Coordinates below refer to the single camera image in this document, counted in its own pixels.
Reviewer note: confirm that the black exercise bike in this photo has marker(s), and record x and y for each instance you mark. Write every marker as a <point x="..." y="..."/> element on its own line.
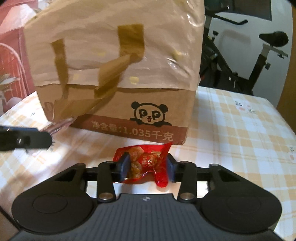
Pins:
<point x="246" y="54"/>

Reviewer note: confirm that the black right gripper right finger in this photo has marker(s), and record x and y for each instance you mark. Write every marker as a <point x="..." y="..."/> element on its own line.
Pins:
<point x="183" y="172"/>

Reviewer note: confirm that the red snack packet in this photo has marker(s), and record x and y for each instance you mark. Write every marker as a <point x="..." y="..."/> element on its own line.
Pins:
<point x="145" y="159"/>

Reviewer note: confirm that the dark window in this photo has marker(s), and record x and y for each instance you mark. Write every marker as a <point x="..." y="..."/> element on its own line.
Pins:
<point x="257" y="8"/>

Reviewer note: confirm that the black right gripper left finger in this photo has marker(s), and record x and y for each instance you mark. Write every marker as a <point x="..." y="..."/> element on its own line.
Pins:
<point x="108" y="173"/>

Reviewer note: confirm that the checkered yellow tablecloth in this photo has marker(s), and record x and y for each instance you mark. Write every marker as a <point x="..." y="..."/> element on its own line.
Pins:
<point x="244" y="134"/>

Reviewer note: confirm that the red printed curtain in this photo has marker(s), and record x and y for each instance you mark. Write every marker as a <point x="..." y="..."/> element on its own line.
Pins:
<point x="16" y="78"/>

